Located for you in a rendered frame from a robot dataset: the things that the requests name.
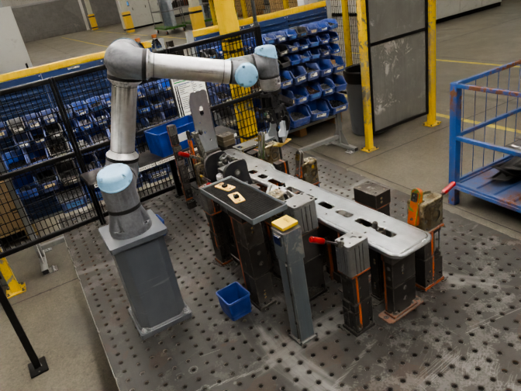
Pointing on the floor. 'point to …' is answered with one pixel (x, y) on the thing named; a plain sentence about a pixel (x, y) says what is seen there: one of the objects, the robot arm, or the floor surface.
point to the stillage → (490, 180)
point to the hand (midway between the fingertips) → (281, 138)
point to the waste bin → (353, 89)
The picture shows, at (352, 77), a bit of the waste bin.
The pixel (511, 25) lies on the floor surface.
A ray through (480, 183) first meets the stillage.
